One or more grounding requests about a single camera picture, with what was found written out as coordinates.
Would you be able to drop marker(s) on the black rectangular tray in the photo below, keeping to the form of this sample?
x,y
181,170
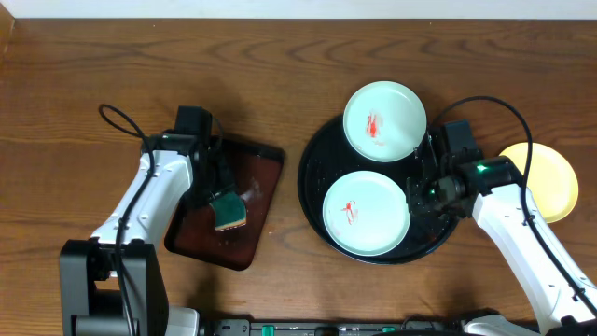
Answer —
x,y
192,233

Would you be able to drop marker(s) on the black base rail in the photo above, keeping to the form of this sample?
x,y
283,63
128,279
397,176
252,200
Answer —
x,y
326,328

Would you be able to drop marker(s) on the black round tray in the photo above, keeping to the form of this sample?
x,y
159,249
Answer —
x,y
329,156

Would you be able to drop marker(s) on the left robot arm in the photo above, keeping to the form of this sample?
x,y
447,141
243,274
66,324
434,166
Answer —
x,y
111,283

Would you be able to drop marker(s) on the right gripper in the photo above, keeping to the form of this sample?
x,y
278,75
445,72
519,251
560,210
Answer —
x,y
417,203

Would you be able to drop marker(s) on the green sponge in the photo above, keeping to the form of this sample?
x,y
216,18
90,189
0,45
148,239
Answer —
x,y
229,210

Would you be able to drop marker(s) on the yellow plate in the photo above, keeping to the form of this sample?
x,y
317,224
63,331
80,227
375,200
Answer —
x,y
553,184

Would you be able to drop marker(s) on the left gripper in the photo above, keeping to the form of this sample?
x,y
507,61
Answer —
x,y
216,188

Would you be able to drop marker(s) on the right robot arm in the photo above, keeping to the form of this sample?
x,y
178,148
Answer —
x,y
563,299

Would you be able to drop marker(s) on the pale green plate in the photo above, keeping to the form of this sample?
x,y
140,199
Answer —
x,y
366,213
384,121

